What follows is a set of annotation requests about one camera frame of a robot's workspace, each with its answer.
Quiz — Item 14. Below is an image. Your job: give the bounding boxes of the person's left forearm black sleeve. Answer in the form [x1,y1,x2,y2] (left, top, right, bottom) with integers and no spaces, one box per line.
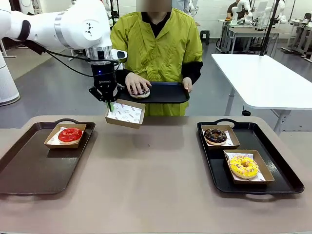
[181,60,204,85]

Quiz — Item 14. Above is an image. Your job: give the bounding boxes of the brown cardboard food box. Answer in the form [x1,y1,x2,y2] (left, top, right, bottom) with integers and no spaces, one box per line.
[43,123,87,149]
[105,98,146,129]
[202,124,241,150]
[223,149,275,185]

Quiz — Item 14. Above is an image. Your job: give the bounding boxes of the small dark stool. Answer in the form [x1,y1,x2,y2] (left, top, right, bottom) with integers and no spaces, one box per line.
[199,29,210,46]

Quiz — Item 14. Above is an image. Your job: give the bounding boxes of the black stand pole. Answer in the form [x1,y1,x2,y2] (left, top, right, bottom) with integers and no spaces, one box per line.
[259,0,281,57]

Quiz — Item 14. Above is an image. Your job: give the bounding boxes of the black tray with handles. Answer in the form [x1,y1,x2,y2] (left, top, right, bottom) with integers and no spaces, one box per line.
[196,118,305,202]

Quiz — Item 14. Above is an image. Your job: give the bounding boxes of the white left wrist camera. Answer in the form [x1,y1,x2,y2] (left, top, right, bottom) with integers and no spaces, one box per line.
[111,48,128,60]

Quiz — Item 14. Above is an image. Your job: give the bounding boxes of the person's left hand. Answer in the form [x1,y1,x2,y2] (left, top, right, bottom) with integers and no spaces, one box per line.
[182,77,194,94]

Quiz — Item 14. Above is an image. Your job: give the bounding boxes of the chocolate sprinkled donut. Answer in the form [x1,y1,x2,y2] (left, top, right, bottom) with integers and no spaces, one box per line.
[203,128,228,146]

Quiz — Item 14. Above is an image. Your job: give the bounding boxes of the white background desk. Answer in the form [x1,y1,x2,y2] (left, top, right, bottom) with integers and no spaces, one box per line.
[287,20,312,58]

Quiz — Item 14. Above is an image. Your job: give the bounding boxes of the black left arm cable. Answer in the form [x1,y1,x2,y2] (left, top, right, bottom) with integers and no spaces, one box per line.
[20,19,98,78]

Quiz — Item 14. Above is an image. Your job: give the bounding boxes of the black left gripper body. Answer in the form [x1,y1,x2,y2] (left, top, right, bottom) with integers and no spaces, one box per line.
[91,61,117,90]

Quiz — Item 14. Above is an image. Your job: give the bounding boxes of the plain black serving tray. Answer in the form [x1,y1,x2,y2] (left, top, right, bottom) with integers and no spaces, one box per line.
[116,81,191,104]

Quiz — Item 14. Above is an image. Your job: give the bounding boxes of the person in yellow-green jacket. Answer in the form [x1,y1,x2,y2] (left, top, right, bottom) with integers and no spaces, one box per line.
[110,0,204,117]

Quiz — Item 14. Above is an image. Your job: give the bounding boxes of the brown plastic tray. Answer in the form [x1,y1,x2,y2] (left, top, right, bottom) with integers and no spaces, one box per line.
[0,118,96,197]

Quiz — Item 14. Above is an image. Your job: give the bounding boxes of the seated background person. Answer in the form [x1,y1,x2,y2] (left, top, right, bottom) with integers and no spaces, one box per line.
[226,0,242,20]

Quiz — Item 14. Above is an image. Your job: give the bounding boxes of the large white table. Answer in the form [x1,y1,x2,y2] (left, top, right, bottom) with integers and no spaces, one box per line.
[211,53,312,134]

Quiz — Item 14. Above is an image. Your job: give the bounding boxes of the long light background table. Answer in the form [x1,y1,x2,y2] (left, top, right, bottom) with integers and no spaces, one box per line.
[218,19,292,55]

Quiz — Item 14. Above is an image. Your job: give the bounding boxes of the person's right forearm black sleeve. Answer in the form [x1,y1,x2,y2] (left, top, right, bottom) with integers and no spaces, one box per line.
[116,69,134,85]

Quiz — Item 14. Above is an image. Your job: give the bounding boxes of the red glazed donut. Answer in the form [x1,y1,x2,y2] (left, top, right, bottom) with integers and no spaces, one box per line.
[58,127,83,145]

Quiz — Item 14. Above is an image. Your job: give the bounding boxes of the person's right hand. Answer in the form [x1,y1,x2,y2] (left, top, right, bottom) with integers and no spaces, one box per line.
[124,72,153,95]

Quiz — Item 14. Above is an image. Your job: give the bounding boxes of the chocolate drizzled donut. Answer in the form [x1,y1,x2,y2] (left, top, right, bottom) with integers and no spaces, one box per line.
[128,85,151,99]

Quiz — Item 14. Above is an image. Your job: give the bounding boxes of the yellow sprinkled donut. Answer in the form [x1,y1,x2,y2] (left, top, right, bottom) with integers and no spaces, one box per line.
[229,156,259,180]

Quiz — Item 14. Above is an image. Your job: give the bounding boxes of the white printed paper liner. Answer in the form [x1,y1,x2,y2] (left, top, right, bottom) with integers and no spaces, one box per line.
[225,152,266,182]
[47,125,85,144]
[108,102,143,122]
[204,129,238,147]

